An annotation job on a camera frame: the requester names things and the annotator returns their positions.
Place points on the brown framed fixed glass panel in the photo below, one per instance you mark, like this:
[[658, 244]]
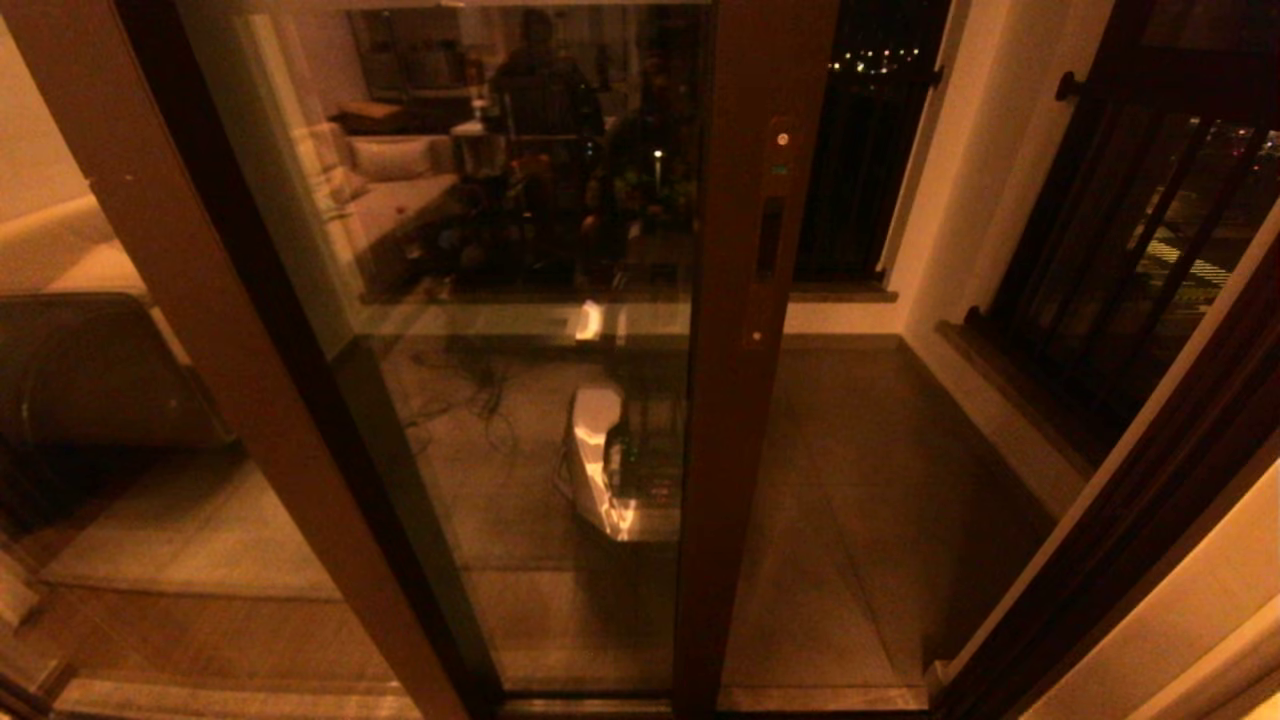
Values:
[[225, 330]]

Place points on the black balcony railing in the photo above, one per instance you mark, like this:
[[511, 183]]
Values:
[[860, 180]]

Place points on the black railing wall bracket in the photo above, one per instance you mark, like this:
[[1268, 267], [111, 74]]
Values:
[[1068, 86], [937, 75]]

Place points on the black side window railing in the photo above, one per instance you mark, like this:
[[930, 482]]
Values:
[[1180, 95]]

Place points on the long dark stone window sill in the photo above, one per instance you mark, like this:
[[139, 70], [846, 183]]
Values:
[[1010, 385]]

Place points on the brown framed sliding glass door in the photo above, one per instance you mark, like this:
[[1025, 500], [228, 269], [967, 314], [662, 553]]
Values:
[[730, 450]]

